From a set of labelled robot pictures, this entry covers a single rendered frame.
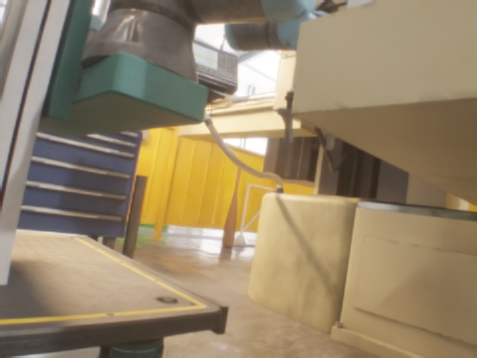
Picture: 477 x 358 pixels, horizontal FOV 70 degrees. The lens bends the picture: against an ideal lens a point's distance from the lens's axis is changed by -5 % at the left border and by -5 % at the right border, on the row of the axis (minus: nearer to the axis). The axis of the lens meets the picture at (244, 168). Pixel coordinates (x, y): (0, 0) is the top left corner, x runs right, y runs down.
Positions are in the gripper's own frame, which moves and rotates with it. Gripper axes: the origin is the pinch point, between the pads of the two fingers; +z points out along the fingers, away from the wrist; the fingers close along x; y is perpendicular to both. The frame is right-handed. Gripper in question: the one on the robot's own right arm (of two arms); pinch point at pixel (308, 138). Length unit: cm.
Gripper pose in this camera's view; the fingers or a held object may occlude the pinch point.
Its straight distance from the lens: 103.7
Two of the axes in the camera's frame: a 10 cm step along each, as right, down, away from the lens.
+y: -6.3, 2.3, -7.5
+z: 0.0, 9.6, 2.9
